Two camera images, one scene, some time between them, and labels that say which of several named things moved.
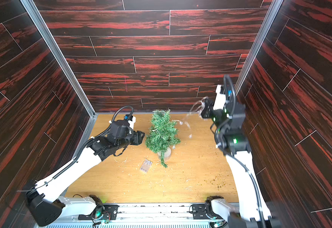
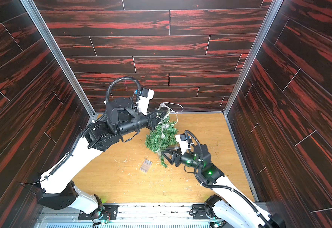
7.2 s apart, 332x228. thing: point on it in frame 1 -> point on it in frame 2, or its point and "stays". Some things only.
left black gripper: [137, 138] -> [152, 122]
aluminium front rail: [139, 215] stays
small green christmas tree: [162, 134] stays
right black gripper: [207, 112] -> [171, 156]
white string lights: [199, 107] -> [162, 134]
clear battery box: [145, 166] stays
